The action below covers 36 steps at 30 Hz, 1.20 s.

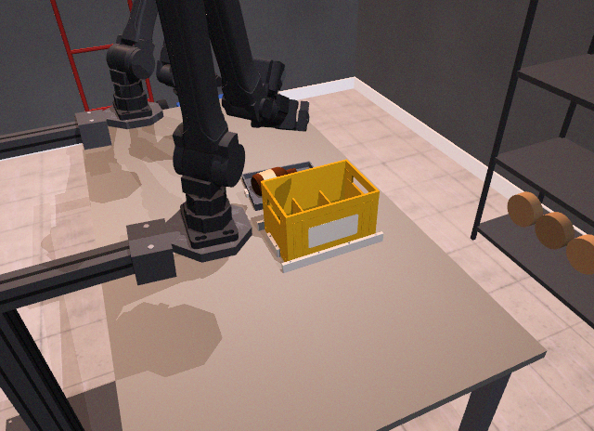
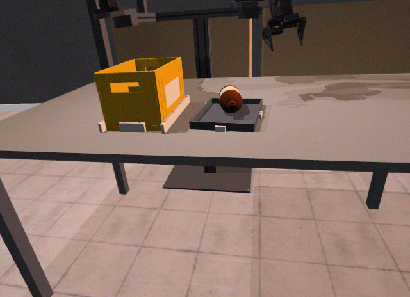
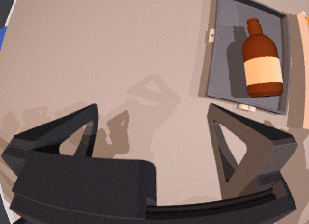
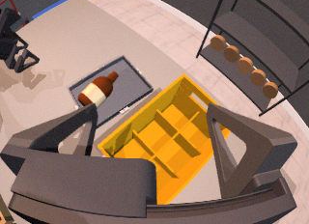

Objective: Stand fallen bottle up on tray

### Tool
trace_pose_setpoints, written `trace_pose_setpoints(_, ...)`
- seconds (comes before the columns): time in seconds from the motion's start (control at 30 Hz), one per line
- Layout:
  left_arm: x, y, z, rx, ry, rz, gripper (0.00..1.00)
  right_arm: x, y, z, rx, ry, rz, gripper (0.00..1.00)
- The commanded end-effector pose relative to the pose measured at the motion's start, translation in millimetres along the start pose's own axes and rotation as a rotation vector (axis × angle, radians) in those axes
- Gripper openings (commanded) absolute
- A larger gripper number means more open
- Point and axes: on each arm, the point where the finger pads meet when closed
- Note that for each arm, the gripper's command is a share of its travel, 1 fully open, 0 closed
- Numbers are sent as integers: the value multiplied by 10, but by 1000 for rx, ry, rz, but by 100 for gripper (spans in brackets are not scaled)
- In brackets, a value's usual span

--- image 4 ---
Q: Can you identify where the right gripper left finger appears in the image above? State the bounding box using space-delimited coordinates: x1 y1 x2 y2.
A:
7 103 98 156

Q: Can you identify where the brown glass bottle with cream label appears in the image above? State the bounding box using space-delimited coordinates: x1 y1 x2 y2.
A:
78 71 119 109

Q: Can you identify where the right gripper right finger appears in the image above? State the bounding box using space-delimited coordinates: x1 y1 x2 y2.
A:
206 102 297 199

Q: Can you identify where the orange plastic crate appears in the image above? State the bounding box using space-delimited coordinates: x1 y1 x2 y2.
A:
105 74 218 204

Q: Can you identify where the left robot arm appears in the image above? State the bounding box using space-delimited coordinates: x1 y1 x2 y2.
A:
0 8 23 55

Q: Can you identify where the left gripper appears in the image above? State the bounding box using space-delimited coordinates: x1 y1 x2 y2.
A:
0 31 40 73

